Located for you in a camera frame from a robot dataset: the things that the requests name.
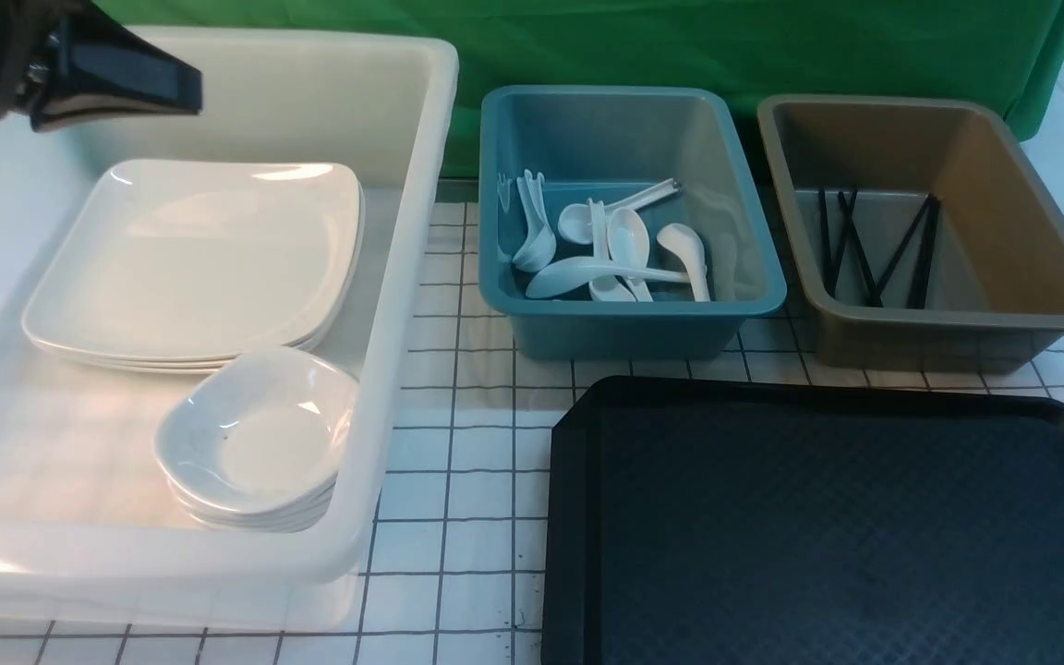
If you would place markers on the white spoon long diagonal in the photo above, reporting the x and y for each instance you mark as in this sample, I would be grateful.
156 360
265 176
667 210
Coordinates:
567 275

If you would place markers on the white spoon centre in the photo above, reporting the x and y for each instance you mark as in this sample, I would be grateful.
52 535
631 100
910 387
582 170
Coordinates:
627 238

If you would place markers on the white soup spoon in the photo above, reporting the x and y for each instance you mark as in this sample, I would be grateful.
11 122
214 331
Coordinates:
682 241

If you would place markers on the white small bowl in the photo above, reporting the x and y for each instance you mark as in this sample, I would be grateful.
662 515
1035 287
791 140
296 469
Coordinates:
274 405
249 491

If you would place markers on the white spoon far left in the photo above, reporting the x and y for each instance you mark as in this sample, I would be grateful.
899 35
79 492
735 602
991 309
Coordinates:
539 248

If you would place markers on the brown plastic bin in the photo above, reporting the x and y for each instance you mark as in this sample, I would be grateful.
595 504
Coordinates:
995 298

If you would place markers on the large white square plate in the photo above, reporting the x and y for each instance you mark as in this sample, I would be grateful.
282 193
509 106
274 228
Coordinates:
199 249

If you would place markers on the black chopstick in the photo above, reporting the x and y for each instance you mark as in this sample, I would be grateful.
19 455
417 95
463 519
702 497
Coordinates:
828 264
896 257
872 296
925 220

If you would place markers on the green cloth backdrop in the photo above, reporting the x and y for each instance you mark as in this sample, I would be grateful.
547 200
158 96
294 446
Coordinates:
1004 55

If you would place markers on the large white plastic tub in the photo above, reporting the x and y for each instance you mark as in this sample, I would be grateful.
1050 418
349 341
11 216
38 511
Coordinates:
88 529

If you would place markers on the stacked white bowls in tub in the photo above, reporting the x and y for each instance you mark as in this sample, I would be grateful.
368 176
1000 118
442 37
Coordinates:
289 519

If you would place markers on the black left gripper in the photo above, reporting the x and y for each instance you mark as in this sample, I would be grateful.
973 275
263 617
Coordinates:
66 68

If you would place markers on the teal plastic bin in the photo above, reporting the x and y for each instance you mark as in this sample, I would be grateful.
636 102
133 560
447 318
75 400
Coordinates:
603 144

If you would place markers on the black serving tray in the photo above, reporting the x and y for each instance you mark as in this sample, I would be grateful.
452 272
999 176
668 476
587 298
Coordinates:
718 522

